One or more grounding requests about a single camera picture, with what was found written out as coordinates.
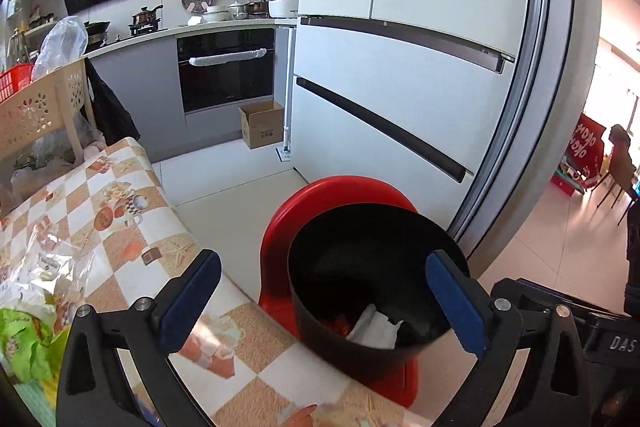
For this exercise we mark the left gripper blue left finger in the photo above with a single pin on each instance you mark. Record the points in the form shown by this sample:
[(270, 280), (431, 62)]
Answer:
[(93, 389)]

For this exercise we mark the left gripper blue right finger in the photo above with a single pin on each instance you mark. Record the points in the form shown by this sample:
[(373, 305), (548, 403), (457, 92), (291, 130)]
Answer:
[(553, 388)]

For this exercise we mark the green plastic bag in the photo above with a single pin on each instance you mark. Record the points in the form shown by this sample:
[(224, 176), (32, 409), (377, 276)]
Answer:
[(33, 343)]

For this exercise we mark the white paper towel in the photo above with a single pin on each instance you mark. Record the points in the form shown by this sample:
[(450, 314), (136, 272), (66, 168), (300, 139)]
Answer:
[(374, 330)]

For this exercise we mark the black trash bin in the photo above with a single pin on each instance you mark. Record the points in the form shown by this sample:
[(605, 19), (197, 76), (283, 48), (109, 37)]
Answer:
[(382, 262)]

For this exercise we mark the person's left hand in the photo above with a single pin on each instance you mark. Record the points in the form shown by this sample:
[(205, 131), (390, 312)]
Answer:
[(294, 416)]

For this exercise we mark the checkered patterned tablecloth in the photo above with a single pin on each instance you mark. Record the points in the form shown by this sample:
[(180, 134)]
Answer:
[(146, 223)]

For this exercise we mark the crumpled clear plastic bag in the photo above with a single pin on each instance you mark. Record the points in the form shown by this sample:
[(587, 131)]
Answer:
[(49, 280)]

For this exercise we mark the red plastic stool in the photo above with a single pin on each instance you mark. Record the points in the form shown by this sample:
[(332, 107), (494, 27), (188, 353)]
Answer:
[(316, 210)]

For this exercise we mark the brown dining chair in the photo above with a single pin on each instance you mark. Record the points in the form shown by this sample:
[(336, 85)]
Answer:
[(620, 168)]

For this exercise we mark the black garment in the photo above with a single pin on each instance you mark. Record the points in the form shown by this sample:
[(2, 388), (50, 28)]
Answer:
[(112, 118)]

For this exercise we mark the cardboard box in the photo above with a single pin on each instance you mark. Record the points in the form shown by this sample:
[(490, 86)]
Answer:
[(262, 123)]

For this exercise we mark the beige perforated plastic rack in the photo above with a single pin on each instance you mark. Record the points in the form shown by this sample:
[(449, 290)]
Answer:
[(44, 106)]

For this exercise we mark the black built-in oven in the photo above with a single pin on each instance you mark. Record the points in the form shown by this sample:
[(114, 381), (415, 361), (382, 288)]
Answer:
[(225, 67)]

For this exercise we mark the red plastic basket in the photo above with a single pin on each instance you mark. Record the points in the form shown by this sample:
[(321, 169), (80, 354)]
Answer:
[(14, 79)]

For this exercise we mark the black cooking pot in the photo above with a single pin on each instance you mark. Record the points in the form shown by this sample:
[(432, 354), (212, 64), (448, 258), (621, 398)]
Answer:
[(145, 21)]

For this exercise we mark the white refrigerator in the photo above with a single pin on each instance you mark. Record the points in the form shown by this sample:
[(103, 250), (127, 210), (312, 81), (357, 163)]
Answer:
[(410, 92)]

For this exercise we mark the white rice cooker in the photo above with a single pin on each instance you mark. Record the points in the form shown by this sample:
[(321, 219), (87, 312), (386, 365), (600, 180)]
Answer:
[(283, 8)]

